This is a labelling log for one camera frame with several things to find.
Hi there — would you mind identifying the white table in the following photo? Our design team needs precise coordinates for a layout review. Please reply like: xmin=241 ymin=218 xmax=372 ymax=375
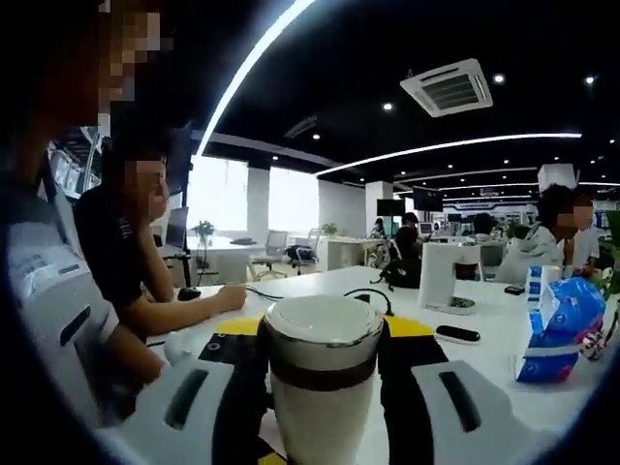
xmin=144 ymin=263 xmax=620 ymax=437

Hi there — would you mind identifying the black adapter cable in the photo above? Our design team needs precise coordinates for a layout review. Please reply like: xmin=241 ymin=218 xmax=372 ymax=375
xmin=244 ymin=285 xmax=287 ymax=300

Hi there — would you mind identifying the black oblong case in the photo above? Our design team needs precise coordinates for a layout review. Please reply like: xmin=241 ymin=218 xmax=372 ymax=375
xmin=434 ymin=324 xmax=481 ymax=346

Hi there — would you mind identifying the ceiling light strip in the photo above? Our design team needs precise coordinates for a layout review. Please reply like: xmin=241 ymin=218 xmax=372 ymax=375
xmin=196 ymin=0 xmax=316 ymax=156
xmin=317 ymin=132 xmax=582 ymax=176

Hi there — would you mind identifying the green potted plant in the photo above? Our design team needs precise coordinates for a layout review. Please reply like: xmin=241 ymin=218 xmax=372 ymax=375
xmin=598 ymin=210 xmax=620 ymax=301

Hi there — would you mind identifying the white cup brown band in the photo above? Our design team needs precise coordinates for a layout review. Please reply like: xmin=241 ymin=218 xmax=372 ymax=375
xmin=261 ymin=294 xmax=386 ymax=392

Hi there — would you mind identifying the white paper cup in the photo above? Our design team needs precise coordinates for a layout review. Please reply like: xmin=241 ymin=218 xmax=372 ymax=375
xmin=541 ymin=264 xmax=563 ymax=292

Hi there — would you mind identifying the white blue tissue pack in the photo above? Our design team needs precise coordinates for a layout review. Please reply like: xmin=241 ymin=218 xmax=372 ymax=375
xmin=513 ymin=338 xmax=582 ymax=384
xmin=525 ymin=309 xmax=590 ymax=362

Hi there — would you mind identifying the black display screen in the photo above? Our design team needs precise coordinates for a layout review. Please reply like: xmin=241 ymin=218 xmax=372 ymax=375
xmin=167 ymin=126 xmax=194 ymax=195

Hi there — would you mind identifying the white chest device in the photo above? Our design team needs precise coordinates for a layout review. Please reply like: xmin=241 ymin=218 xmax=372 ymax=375
xmin=7 ymin=193 xmax=120 ymax=430

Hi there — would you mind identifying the black bag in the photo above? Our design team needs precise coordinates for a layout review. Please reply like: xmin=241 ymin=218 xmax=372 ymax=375
xmin=370 ymin=259 xmax=422 ymax=291

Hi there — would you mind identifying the ceiling air conditioner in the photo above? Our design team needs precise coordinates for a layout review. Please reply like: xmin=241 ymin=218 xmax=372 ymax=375
xmin=399 ymin=58 xmax=494 ymax=119

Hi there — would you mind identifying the grey office chair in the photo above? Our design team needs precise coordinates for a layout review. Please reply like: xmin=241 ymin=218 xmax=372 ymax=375
xmin=251 ymin=230 xmax=290 ymax=281
xmin=285 ymin=227 xmax=324 ymax=276

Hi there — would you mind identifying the white water dispenser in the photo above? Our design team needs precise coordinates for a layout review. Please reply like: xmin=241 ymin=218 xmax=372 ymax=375
xmin=417 ymin=241 xmax=483 ymax=316

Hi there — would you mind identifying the white side desk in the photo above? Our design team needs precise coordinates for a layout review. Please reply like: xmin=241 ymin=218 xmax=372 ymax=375
xmin=186 ymin=234 xmax=268 ymax=287

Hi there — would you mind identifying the blue soft tissue pack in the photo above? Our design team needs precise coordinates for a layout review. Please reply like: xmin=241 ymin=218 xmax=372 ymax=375
xmin=544 ymin=277 xmax=607 ymax=335

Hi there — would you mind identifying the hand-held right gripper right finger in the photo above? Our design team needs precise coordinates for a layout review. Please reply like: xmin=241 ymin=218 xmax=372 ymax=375
xmin=378 ymin=317 xmax=534 ymax=465

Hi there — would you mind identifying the small potted plant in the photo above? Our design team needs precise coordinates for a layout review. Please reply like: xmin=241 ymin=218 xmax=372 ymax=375
xmin=191 ymin=220 xmax=217 ymax=287

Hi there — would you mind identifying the black plug cable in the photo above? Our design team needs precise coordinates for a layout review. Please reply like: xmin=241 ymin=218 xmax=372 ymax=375
xmin=343 ymin=289 xmax=395 ymax=317

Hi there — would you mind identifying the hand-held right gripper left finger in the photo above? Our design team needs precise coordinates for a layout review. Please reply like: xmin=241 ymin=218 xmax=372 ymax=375
xmin=104 ymin=314 xmax=270 ymax=465

